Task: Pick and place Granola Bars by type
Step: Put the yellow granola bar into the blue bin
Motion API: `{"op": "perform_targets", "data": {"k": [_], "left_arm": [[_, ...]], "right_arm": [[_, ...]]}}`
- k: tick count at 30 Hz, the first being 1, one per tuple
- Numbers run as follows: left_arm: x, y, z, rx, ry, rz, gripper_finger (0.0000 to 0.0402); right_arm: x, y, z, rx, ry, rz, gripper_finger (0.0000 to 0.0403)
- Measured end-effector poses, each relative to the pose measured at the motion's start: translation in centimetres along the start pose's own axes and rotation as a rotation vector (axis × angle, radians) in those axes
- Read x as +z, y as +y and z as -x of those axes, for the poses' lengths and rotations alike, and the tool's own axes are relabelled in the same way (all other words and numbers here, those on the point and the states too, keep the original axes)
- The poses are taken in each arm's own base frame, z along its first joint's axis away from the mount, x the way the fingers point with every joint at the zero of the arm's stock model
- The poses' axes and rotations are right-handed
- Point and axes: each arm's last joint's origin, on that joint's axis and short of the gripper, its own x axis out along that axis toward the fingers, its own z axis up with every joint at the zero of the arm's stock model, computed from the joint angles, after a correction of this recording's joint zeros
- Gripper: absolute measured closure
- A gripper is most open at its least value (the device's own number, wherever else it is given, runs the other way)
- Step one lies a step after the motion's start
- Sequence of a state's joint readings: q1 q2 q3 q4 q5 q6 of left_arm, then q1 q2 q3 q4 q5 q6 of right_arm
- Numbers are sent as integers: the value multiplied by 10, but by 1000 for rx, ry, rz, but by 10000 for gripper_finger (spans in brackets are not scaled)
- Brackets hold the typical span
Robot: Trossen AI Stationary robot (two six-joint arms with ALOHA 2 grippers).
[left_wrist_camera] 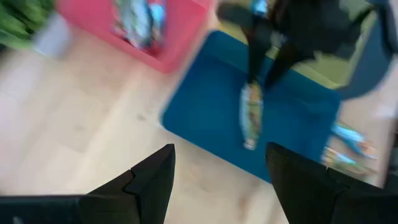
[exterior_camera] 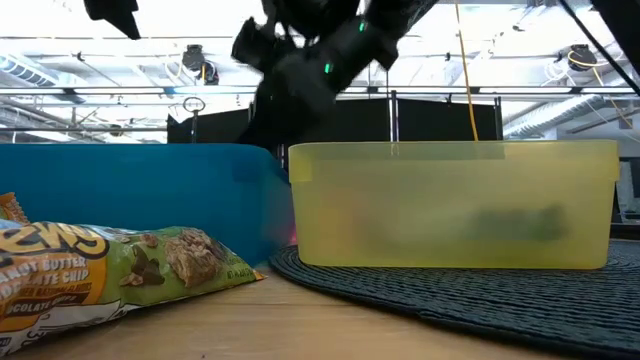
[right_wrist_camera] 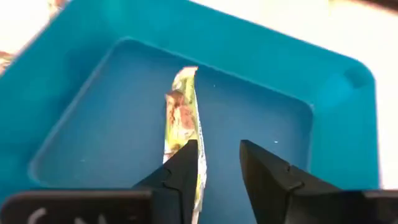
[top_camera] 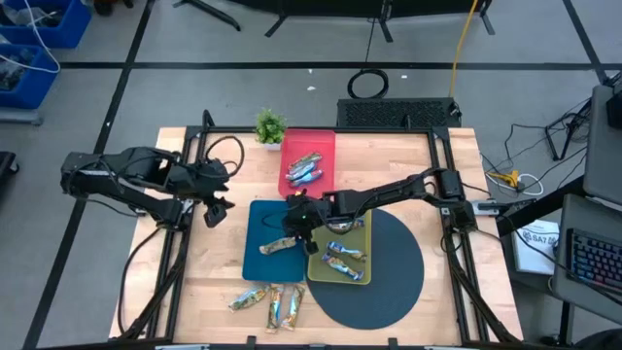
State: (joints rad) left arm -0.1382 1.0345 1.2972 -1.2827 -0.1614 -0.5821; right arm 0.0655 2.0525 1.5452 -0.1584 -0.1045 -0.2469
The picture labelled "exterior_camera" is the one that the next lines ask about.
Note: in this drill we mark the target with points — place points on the yellow plastic bin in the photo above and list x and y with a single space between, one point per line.
400 200

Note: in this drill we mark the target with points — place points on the black backdrop panel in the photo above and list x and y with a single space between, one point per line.
440 120

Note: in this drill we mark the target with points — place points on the blue plastic bin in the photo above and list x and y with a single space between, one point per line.
150 190

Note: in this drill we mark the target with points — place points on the black stand legs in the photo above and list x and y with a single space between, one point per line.
394 120

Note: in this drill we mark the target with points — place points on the round dark woven mat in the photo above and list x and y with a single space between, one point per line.
450 300

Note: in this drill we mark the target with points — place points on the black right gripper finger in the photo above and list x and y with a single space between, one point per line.
257 129
292 130

